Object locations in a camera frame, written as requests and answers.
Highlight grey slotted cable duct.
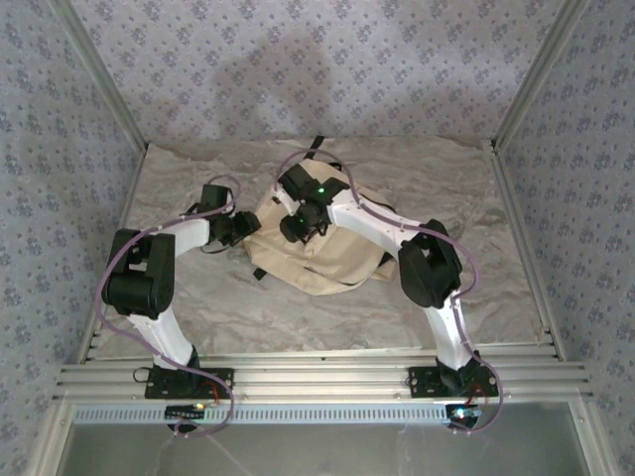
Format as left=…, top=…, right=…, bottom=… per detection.
left=72, top=402, right=460, bottom=426

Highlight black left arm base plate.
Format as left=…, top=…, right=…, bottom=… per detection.
left=143, top=366, right=234, bottom=401

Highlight aluminium frame leg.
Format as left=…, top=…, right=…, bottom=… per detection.
left=29, top=402, right=76, bottom=476
left=569, top=401, right=617, bottom=476

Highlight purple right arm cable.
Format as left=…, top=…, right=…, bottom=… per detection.
left=275, top=148, right=505, bottom=437

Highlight grey metal panel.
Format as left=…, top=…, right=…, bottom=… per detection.
left=59, top=420, right=589, bottom=476

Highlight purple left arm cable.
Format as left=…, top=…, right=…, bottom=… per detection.
left=96, top=174, right=243, bottom=440

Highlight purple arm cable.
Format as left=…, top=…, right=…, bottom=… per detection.
left=96, top=174, right=243, bottom=440
left=275, top=148, right=505, bottom=437

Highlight aluminium frame post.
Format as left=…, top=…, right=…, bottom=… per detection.
left=52, top=0, right=151, bottom=150
left=490, top=0, right=594, bottom=150

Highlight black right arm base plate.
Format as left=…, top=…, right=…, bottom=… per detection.
left=407, top=365, right=500, bottom=401

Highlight cream canvas backpack black straps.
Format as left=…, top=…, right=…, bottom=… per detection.
left=242, top=134, right=398, bottom=298

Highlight small circuit board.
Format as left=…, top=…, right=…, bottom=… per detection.
left=166, top=404, right=207, bottom=420
left=445, top=404, right=482, bottom=430

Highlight wide aluminium base rail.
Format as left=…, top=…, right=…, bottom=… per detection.
left=54, top=349, right=594, bottom=404

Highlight aluminium side rail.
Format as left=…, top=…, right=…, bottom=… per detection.
left=73, top=142, right=151, bottom=363
left=488, top=141, right=570, bottom=363

